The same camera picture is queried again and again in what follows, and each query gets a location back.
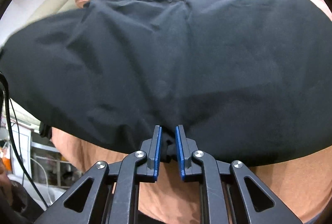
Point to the large black garment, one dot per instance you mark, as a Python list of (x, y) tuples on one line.
[(181, 58)]

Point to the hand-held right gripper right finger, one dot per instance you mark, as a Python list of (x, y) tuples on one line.
[(179, 151)]

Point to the orange quilted blanket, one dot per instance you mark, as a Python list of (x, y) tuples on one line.
[(285, 187)]

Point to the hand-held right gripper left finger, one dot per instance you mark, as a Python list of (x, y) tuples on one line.
[(156, 151)]

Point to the white shelf unit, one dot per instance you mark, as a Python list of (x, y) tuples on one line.
[(28, 146)]

